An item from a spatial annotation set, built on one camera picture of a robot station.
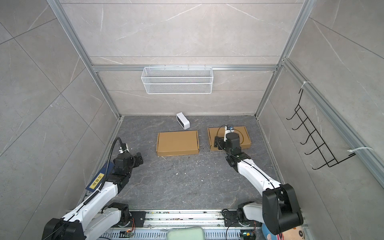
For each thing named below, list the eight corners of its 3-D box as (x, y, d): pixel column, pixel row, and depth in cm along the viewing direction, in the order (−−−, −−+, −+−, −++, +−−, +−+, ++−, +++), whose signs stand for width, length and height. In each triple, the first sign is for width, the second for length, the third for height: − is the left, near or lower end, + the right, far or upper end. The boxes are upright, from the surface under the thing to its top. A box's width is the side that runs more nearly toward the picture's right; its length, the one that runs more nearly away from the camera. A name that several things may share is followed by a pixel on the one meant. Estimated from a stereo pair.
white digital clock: (185, 130, 112) (184, 124, 106) (176, 120, 119) (175, 113, 114) (190, 128, 114) (190, 121, 108) (181, 117, 121) (180, 111, 115)
